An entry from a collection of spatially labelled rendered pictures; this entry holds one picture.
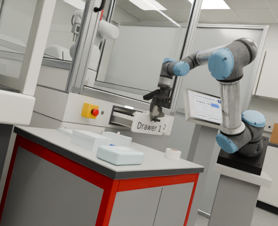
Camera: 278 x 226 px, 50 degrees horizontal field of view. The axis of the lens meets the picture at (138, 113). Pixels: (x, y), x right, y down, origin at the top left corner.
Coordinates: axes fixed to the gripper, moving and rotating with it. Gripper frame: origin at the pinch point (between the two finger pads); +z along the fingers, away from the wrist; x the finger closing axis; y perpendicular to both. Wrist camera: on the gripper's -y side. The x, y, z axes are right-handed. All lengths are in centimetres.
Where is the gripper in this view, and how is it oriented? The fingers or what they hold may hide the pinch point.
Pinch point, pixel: (152, 119)
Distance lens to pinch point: 169.4
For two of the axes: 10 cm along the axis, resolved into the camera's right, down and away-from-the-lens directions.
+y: 7.7, 2.0, -6.1
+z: -2.4, 9.7, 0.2
